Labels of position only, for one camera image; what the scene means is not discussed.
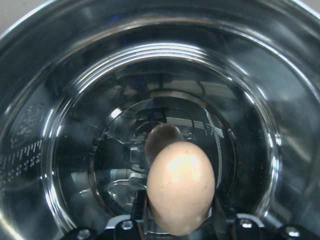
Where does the white cooking pot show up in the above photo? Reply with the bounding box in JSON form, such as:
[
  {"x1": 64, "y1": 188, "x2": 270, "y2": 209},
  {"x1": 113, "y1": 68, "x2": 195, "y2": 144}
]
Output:
[{"x1": 0, "y1": 0, "x2": 320, "y2": 240}]

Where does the brown egg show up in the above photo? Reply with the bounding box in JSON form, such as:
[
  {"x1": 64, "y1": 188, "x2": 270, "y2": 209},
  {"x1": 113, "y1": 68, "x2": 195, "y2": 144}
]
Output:
[{"x1": 146, "y1": 141, "x2": 216, "y2": 236}]

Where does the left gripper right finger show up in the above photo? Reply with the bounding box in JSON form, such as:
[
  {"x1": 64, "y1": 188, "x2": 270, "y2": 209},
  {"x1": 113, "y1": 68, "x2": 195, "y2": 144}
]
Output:
[{"x1": 211, "y1": 194, "x2": 229, "y2": 238}]

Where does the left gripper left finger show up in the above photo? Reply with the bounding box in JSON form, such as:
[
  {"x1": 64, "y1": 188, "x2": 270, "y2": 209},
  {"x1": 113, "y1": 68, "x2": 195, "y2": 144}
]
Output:
[{"x1": 131, "y1": 189, "x2": 149, "y2": 237}]

